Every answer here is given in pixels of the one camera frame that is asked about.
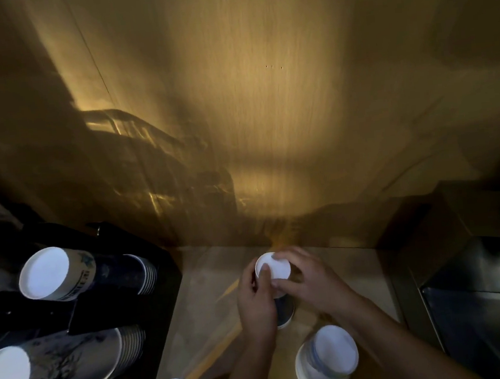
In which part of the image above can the stack of blue patterned cups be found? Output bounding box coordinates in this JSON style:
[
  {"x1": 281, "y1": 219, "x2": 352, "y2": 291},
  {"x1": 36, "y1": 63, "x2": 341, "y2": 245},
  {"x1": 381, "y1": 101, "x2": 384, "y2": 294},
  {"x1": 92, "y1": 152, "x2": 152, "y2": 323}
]
[{"x1": 15, "y1": 236, "x2": 160, "y2": 308}]

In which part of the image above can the stack of pale printed cups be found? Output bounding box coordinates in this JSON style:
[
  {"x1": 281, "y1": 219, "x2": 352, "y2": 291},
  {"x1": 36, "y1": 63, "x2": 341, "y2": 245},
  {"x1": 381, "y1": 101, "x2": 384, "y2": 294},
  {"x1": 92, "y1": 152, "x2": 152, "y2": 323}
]
[{"x1": 291, "y1": 322, "x2": 362, "y2": 379}]

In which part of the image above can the person's left hand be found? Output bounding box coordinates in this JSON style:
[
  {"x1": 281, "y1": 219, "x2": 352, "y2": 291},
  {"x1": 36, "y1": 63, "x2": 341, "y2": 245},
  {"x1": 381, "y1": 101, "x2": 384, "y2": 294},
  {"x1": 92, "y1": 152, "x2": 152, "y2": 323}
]
[{"x1": 233, "y1": 258, "x2": 283, "y2": 344}]

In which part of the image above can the person's left forearm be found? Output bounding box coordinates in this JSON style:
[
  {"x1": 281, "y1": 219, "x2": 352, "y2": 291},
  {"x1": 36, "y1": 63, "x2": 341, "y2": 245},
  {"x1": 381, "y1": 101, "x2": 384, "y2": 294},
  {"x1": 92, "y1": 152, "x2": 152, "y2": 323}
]
[{"x1": 209, "y1": 332, "x2": 283, "y2": 379}]

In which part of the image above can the stack of ink painted cups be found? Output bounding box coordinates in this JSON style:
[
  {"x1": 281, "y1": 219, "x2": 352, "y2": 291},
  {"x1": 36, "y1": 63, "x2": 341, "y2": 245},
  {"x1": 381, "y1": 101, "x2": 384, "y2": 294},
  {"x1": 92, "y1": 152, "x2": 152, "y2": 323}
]
[{"x1": 0, "y1": 323, "x2": 151, "y2": 379}]

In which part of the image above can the black cup holder tray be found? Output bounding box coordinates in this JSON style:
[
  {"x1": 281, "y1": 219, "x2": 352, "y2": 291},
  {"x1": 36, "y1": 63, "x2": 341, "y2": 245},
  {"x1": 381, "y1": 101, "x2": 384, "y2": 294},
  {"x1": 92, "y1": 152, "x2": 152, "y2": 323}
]
[{"x1": 0, "y1": 203, "x2": 194, "y2": 379}]

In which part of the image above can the person's right hand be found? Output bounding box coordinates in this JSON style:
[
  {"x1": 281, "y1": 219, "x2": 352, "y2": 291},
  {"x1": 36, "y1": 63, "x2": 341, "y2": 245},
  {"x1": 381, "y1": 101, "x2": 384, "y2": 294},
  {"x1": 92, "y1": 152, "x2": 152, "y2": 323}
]
[{"x1": 267, "y1": 241, "x2": 362, "y2": 327}]

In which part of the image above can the person's right forearm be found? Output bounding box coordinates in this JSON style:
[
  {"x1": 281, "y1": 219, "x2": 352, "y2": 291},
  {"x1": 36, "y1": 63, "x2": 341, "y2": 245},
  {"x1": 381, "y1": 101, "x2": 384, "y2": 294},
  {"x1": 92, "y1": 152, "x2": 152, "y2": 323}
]
[{"x1": 327, "y1": 285, "x2": 485, "y2": 379}]

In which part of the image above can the stainless steel sink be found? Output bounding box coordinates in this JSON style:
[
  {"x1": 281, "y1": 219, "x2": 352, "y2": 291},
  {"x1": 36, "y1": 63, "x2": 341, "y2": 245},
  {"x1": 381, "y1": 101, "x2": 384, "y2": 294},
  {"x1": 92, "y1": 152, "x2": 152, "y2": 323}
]
[{"x1": 415, "y1": 234, "x2": 500, "y2": 379}]

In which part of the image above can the white paper cup dark rim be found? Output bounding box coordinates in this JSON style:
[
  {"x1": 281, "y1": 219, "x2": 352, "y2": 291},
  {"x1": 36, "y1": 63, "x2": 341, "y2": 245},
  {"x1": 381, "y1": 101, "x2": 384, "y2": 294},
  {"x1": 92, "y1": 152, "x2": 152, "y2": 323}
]
[{"x1": 253, "y1": 250, "x2": 299, "y2": 332}]

